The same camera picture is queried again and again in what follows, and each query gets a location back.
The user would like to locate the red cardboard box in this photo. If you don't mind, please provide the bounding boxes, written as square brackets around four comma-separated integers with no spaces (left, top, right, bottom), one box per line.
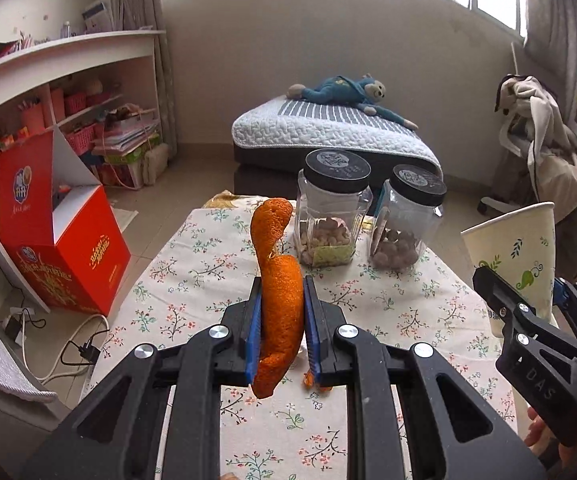
[0,127,132,316]

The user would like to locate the clear jar of brown nuts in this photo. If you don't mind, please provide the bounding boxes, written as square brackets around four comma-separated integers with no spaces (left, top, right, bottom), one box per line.
[368,164,448,272]

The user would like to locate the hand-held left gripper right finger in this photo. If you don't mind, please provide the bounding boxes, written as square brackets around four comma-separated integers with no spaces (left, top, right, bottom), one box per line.
[303,275,551,480]

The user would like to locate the person's right hand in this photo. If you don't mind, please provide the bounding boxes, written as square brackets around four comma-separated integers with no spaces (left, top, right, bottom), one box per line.
[525,405,577,467]

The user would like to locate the large orange peel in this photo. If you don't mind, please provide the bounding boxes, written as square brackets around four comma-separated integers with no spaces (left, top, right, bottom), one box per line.
[250,198,304,401]

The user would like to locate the clear jar with green label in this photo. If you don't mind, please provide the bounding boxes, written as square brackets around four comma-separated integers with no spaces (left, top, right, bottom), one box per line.
[293,150,373,267]

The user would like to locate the white office chair with clothes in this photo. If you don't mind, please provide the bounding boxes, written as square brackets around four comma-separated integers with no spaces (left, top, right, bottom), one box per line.
[493,75,577,223]

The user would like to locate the pink pen holder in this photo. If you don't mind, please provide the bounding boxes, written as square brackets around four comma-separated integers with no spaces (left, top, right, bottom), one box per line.
[21,102,47,136]

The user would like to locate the small pink basket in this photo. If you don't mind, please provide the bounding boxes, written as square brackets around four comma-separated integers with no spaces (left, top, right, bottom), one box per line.
[63,92,88,116]

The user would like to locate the black power adapter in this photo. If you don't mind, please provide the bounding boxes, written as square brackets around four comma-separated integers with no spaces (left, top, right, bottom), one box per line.
[61,340,102,369]

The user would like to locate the grey curtain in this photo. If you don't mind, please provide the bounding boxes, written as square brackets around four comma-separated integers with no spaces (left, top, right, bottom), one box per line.
[523,0,577,96]
[121,0,179,158]

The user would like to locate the stack of papers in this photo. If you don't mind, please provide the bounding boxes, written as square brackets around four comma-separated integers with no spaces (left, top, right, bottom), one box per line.
[91,120,162,157]

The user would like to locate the white power strip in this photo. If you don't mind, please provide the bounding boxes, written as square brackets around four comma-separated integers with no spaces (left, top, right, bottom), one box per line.
[3,307,35,344]

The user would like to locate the bed with quilted cover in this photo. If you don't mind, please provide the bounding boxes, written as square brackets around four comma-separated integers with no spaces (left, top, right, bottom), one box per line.
[232,96,443,178]

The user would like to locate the wide pink basket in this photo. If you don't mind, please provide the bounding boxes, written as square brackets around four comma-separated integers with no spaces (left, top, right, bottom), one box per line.
[66,125,97,156]

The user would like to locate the floral tablecloth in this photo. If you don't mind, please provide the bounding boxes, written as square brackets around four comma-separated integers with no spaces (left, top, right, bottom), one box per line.
[81,192,519,480]

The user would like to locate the white pink bookshelf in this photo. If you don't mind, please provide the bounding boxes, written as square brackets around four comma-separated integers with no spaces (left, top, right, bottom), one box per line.
[0,29,168,311]

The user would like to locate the upright booklets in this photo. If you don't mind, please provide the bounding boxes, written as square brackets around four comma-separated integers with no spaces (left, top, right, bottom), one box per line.
[81,0,124,33]

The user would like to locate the white cable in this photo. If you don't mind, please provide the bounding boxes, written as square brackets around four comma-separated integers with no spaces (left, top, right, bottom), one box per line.
[33,312,112,382]

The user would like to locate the yellow patterned cloth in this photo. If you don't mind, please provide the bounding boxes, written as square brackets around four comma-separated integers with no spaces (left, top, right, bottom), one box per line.
[203,190,269,211]

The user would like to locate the white paper cup green print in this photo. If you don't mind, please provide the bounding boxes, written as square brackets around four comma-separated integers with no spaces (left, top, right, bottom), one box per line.
[461,201,556,338]

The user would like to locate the blue plush monkey toy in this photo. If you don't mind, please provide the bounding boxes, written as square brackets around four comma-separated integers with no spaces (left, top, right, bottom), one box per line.
[287,73,419,131]

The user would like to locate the beige bag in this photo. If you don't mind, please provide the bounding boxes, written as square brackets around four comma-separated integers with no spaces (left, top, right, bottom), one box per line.
[142,142,170,186]

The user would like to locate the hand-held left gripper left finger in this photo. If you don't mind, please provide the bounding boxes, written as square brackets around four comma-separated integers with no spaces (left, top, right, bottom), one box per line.
[18,276,264,480]

